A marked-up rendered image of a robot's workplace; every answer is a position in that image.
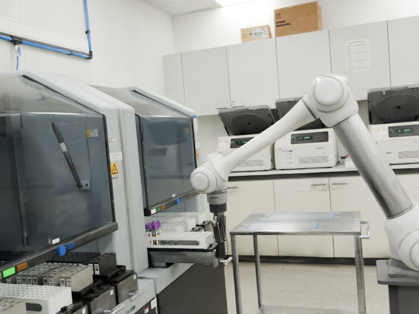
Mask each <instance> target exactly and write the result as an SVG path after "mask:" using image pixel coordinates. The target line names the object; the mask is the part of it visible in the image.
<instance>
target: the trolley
mask: <svg viewBox="0 0 419 314"><path fill-rule="evenodd" d="M361 224H366V228H367V235H362V232H361ZM229 234H230V238H231V253H232V261H233V276H234V291H235V299H236V314H243V310H242V301H241V286H240V278H239V263H238V247H237V239H236V235H239V236H253V243H254V259H255V268H256V283H257V291H258V307H259V310H258V312H257V313H256V314H367V310H366V299H365V280H364V262H363V251H362V239H370V236H369V222H368V221H361V220H360V211H345V212H261V213H251V214H250V215H249V216H248V217H247V218H245V219H244V220H243V221H241V222H240V223H239V224H238V225H237V226H235V227H234V228H233V229H231V230H230V232H229ZM258 236H354V251H355V269H356V280H357V298H358V309H359V310H358V311H356V310H336V309H325V308H304V307H284V306H274V305H263V299H262V283H261V267H260V258H259V242H258Z"/></svg>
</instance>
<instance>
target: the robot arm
mask: <svg viewBox="0 0 419 314"><path fill-rule="evenodd" d="M358 110H359V106H358V104H357V102H356V100H355V98H354V96H353V94H352V84H351V83H350V80H349V79H348V78H347V77H346V76H343V75H337V74H333V73H326V74H322V75H319V76H318V77H316V78H315V79H314V80H313V81H312V82H311V84H310V85H309V89H308V93H307V95H306V96H305V97H303V98H302V99H301V100H300V101H299V102H298V103H297V104H296V105H295V106H294V107H293V108H292V109H291V110H290V111H289V112H288V113H287V114H286V115H285V116H284V117H282V118H281V119H280V120H279V121H278V122H276V123H275V124H273V126H271V127H269V128H268V129H267V130H265V131H263V132H262V133H260V134H259V135H258V136H256V137H255V138H253V139H252V140H250V141H249V142H247V143H246V144H244V145H243V146H241V147H240V148H238V149H237V150H235V151H234V152H232V153H231V154H229V155H227V156H225V157H224V156H223V155H222V154H220V153H210V154H207V155H205V157H204V160H203V164H202V165H200V167H198V168H196V169H195V170H194V171H193V172H192V174H191V178H190V183H191V185H192V187H193V188H194V190H195V191H196V192H198V193H201V194H206V197H207V202H208V203H209V211H210V212H211V213H213V214H214V215H213V220H214V222H211V224H212V226H213V232H214V238H215V242H216V243H217V245H218V258H225V257H226V249H225V241H226V239H225V238H226V216H224V212H226V211H227V205H226V201H228V193H227V191H228V190H227V183H228V176H229V173H230V172H231V171H232V170H233V169H234V168H235V167H237V166H238V165H240V164H241V163H242V162H244V161H246V160H247V159H248V158H250V157H252V156H253V155H255V154H256V153H258V152H260V151H261V150H263V149H265V148H266V147H267V146H269V145H271V144H272V143H274V142H275V141H277V140H278V139H280V138H282V137H283V136H285V135H286V134H288V133H290V132H292V131H293V130H295V129H297V128H299V127H301V126H303V125H305V124H307V123H310V122H312V121H314V120H316V119H318V118H320V119H321V120H322V122H323V123H324V125H326V126H328V127H332V129H333V130H334V132H335V134H336V135H337V137H338V139H339V140H340V142H341V143H342V145H343V147H344V148H345V150H346V152H347V154H348V155H349V157H350V159H351V160H352V162H353V164H354V165H355V167H356V168H357V170H358V172H359V173H360V175H361V177H362V178H363V180H364V181H365V183H366V185H367V187H368V188H369V190H370V192H371V193H372V195H373V196H374V198H375V200H376V201H377V203H378V205H379V206H380V208H381V210H382V211H383V213H384V214H385V216H386V218H385V220H384V223H383V228H384V230H385V232H386V234H387V235H388V244H389V249H390V260H387V261H386V264H387V265H388V269H389V272H388V277H391V278H397V277H403V278H419V201H411V199H410V198H409V196H408V194H407V193H406V191H405V190H404V188H403V186H402V185H401V183H400V181H399V180H398V178H397V177H396V175H395V173H394V172H393V170H392V168H391V167H390V165H389V163H388V162H387V160H386V159H385V157H384V155H383V154H382V152H381V151H380V148H379V147H378V146H377V144H376V142H375V140H374V139H373V138H372V136H371V134H370V132H369V131H368V129H367V127H366V126H365V124H364V123H363V121H362V119H361V118H360V116H359V114H358V113H357V112H358Z"/></svg>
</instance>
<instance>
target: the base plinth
mask: <svg viewBox="0 0 419 314"><path fill-rule="evenodd" d="M230 257H232V255H226V257H225V258H224V260H228V259H229V258H230ZM259 258H260V262H269V263H291V264H337V265H355V257H301V256H281V255H279V256H278V255H260V256H259ZM376 260H390V258H365V257H363V262H364V265H377V264H376ZM238 262H255V259H254V255H238Z"/></svg>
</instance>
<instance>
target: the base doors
mask: <svg viewBox="0 0 419 314"><path fill-rule="evenodd" d="M396 177H397V178H398V180H399V181H400V183H401V185H402V186H403V188H404V190H405V191H406V193H407V194H408V196H409V198H410V199H411V201H419V188H417V186H419V174H406V175H396ZM324 183H325V184H326V185H320V186H311V184H324ZM332 183H347V184H333V185H332ZM329 184H330V192H329ZM235 186H236V187H237V188H230V187H235ZM227 188H229V189H227V190H228V191H227V193H228V201H226V205H227V211H226V212H224V216H226V236H227V237H226V238H225V239H226V241H225V249H226V255H232V253H231V238H230V234H229V232H230V230H231V229H233V228H234V227H235V226H237V225H238V224H239V223H240V222H241V221H243V220H244V219H245V218H247V217H248V216H249V215H250V214H251V213H261V212H331V211H332V212H345V211H360V220H361V221H368V222H369V236H370V239H362V251H363V257H365V258H390V249H389V244H388V235H387V234H386V232H385V230H384V228H383V223H384V220H385V218H386V216H385V214H384V213H383V211H382V210H381V208H380V206H379V205H378V203H377V201H376V200H375V198H374V196H373V195H372V193H371V192H370V190H369V188H368V187H367V185H366V183H365V181H364V180H363V178H362V177H361V176H360V177H344V178H329V179H328V178H317V179H283V180H274V183H273V180H269V181H240V182H228V183H227ZM325 189H326V190H327V192H325ZM332 189H334V191H333V190H332ZM300 190H308V192H301V193H297V192H296V191H300ZM241 191H251V193H241ZM274 197H275V199H274ZM204 200H205V214H206V221H207V220H212V222H214V220H213V215H214V214H213V213H211V212H210V207H209V203H208V202H207V197H206V194H204ZM330 202H331V210H330ZM275 206H276V207H275ZM236 239H237V247H238V255H254V243H253V235H236ZM333 239H334V247H333ZM258 242H259V255H278V256H279V255H281V256H301V257H355V251H354V236H353V235H333V238H332V235H259V236H258ZM227 243H228V244H227Z"/></svg>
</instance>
